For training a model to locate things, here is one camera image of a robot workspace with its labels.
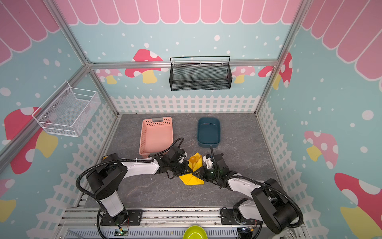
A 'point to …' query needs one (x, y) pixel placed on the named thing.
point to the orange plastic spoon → (192, 160)
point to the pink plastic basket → (156, 136)
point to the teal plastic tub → (208, 132)
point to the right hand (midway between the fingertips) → (192, 174)
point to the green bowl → (195, 232)
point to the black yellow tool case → (104, 157)
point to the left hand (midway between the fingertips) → (192, 174)
